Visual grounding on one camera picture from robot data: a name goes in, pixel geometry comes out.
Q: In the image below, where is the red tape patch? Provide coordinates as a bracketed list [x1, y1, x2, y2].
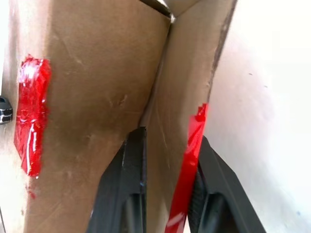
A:
[13, 54, 52, 177]

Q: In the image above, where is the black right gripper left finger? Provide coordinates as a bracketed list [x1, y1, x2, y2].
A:
[86, 127, 148, 233]

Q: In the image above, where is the red tape strip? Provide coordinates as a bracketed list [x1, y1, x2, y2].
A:
[165, 103, 210, 233]

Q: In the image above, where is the brown cardboard box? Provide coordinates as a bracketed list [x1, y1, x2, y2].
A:
[1, 0, 239, 233]

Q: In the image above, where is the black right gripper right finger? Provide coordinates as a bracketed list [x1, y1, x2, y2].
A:
[188, 135, 267, 233]

